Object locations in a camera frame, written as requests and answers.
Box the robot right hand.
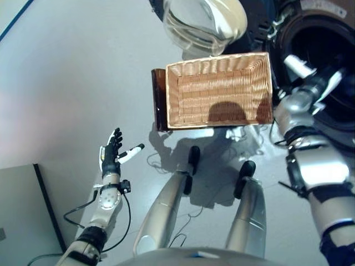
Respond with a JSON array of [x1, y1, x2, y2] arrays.
[[283, 54, 347, 105]]

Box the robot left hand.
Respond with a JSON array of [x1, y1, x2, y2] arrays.
[[99, 127, 145, 178]]

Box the dark front-load washing machine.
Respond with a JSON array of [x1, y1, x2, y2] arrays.
[[244, 0, 355, 153]]

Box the round glass washing machine door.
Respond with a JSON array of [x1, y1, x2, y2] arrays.
[[148, 0, 248, 56]]

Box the dark brown wooden stool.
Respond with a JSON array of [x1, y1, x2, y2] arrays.
[[151, 68, 173, 132]]

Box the tan wicker laundry basket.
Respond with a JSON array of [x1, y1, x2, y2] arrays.
[[165, 52, 275, 130]]

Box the grey panel with black edge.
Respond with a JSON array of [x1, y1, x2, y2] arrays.
[[0, 163, 68, 266]]

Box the grey robot torso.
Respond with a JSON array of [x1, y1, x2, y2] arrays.
[[116, 245, 282, 266]]

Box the silver right robot leg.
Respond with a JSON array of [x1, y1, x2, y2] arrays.
[[224, 160, 267, 259]]

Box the black baseboard strip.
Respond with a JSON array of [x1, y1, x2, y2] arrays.
[[0, 0, 33, 40]]

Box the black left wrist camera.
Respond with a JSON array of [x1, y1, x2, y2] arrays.
[[119, 179, 132, 194]]

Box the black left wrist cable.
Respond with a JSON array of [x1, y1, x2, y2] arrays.
[[27, 188, 133, 266]]

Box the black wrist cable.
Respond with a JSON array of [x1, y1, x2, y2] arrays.
[[27, 188, 133, 266], [268, 116, 291, 148]]

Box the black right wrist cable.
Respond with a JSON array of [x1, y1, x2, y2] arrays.
[[268, 116, 291, 148]]

